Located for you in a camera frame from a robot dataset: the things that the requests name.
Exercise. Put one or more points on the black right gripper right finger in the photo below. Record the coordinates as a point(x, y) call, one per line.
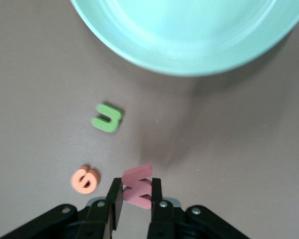
point(160, 221)

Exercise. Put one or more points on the green plate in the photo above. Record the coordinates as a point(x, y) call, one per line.
point(189, 32)

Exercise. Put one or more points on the orange foam letter e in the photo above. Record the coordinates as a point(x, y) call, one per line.
point(77, 181)

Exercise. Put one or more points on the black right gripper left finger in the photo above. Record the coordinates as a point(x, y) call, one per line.
point(99, 221)

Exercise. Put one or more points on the pink foam letter w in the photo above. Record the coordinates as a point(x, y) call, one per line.
point(137, 191)

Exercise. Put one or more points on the brown table cover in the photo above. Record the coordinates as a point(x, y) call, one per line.
point(40, 74)

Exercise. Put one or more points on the green foam letter n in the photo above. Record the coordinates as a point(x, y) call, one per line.
point(112, 122)

